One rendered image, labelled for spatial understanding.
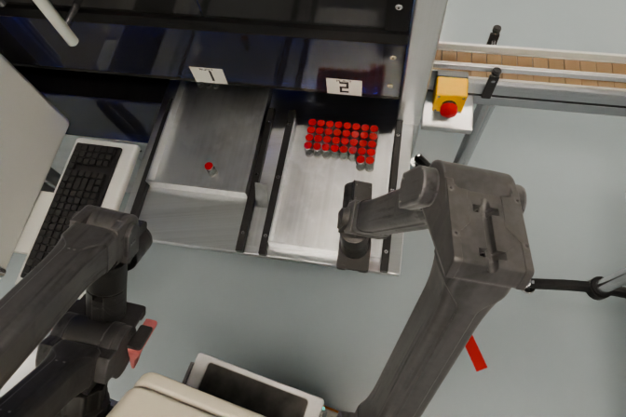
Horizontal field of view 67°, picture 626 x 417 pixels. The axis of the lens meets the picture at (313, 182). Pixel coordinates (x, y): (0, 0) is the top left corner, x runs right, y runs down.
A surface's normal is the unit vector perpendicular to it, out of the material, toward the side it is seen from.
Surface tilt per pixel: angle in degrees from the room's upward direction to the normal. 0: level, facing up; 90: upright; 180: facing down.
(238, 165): 0
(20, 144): 90
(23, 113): 90
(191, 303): 0
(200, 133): 0
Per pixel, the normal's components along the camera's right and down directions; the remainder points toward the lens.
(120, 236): 0.97, 0.22
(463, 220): 0.21, -0.55
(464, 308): 0.00, 0.55
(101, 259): 0.93, 0.27
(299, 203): -0.08, -0.42
